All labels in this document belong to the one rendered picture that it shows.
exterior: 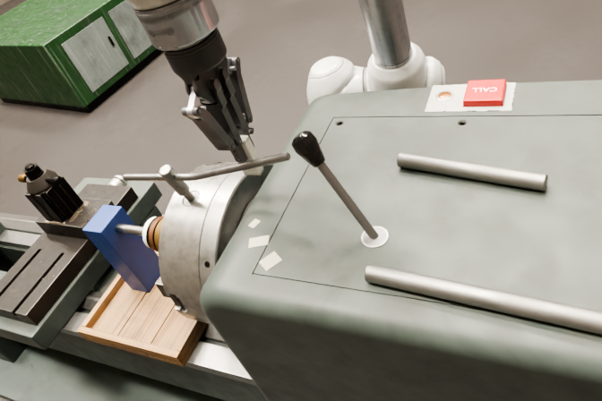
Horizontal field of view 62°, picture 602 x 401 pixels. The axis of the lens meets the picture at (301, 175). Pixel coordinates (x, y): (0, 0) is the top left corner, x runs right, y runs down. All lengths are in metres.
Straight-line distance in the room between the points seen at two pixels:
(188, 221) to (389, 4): 0.68
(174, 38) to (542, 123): 0.53
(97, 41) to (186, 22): 3.98
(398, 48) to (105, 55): 3.56
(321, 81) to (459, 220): 0.84
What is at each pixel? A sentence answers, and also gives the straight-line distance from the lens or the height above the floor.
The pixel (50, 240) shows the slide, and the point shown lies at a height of 0.97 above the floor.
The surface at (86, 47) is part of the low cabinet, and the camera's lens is 4.53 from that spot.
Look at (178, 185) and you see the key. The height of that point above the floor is 1.28.
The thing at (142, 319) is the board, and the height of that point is 0.88.
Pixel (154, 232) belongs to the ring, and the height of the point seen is 1.11.
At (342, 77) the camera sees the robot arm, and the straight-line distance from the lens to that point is 1.43.
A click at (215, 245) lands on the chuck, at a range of 0.84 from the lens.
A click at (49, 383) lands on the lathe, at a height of 0.54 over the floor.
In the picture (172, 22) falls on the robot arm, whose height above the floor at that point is 1.57.
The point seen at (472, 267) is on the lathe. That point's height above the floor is 1.25.
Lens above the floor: 1.76
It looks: 39 degrees down
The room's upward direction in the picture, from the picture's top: 21 degrees counter-clockwise
